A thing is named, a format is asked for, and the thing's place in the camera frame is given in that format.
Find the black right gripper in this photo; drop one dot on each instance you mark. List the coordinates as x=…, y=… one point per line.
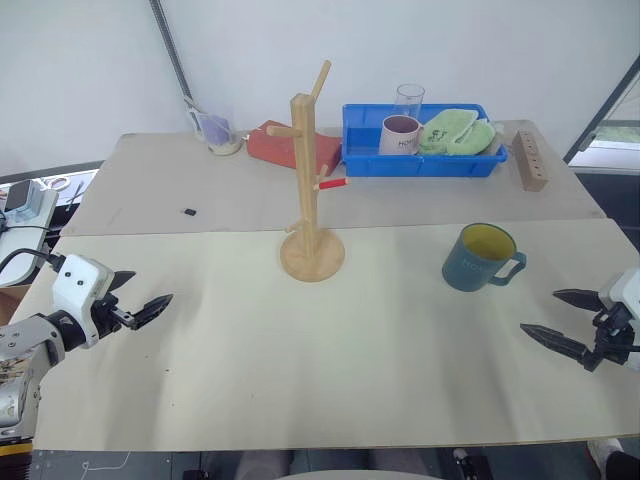
x=614, y=337

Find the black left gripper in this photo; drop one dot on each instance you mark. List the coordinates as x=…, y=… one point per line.
x=106, y=315

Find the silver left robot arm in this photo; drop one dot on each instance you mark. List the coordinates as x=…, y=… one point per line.
x=24, y=336

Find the clear glass with blue item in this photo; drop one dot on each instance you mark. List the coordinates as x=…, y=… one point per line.
x=220, y=132

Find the wooden mug tree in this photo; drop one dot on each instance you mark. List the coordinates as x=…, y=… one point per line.
x=306, y=200

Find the small black object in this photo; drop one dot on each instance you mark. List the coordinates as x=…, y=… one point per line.
x=189, y=212

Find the teal mug with yellow inside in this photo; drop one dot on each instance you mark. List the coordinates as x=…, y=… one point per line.
x=470, y=267

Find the small dark hand tool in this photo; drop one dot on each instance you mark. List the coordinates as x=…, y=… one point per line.
x=76, y=194

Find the beige table cover sheet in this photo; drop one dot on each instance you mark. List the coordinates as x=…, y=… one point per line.
x=200, y=185

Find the brown cardboard box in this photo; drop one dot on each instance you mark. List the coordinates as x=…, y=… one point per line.
x=9, y=302

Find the white tape roll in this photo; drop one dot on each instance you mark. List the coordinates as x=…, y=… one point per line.
x=58, y=183

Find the white shoe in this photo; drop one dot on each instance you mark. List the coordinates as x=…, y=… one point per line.
x=602, y=452

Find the grey white electronic device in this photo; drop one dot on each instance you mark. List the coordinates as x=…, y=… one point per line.
x=27, y=200

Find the wooden block with holes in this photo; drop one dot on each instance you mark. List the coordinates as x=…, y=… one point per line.
x=531, y=160

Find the dark rounded shape under table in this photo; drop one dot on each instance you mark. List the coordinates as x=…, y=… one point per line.
x=467, y=465

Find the cream table cover sheet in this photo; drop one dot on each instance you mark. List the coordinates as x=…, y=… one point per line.
x=320, y=360

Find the red brick-shaped block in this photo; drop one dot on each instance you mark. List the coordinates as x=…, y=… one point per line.
x=280, y=147

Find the green cloth mitt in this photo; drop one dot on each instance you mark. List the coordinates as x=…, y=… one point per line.
x=455, y=135

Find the blue plastic bin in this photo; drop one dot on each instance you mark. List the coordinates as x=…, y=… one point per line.
x=380, y=162

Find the white mug with purple inside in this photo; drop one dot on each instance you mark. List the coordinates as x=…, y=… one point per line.
x=397, y=140

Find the grey threaded metal rod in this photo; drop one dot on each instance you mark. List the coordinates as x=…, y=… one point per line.
x=170, y=45

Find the clear glass tumbler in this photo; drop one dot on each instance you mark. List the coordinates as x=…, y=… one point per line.
x=410, y=102

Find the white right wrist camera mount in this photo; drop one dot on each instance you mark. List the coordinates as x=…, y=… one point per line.
x=625, y=291

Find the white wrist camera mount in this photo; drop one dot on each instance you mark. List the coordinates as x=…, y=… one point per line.
x=625, y=291
x=75, y=285

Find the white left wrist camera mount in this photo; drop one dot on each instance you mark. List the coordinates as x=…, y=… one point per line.
x=75, y=285

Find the black metal frame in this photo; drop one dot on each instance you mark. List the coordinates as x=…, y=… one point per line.
x=597, y=115

